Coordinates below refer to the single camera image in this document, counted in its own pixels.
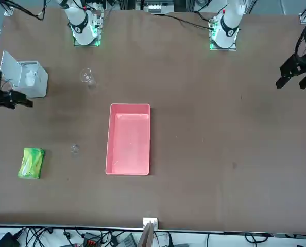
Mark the aluminium profile post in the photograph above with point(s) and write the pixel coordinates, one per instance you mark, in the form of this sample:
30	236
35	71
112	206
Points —
149	231

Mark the white paper tissue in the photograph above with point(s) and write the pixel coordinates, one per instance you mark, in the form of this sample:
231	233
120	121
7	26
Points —
31	78

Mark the white swing-lid bin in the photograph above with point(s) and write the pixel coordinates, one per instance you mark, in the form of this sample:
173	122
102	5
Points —
41	85

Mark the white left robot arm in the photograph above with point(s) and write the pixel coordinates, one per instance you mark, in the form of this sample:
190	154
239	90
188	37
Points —
230	20

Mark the white bench with electronics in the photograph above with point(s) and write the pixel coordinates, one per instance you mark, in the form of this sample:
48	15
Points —
284	243

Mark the green tissue pack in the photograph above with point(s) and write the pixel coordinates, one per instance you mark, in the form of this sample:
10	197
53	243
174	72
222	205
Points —
30	163

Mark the black device with orange marks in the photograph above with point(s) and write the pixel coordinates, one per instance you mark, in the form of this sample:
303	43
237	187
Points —
91	241

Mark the large clear glass beaker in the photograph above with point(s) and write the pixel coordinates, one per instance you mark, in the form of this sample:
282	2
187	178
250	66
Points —
87	77

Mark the pink plastic rectangular container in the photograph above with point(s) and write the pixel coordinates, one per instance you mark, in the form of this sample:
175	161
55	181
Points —
128	141

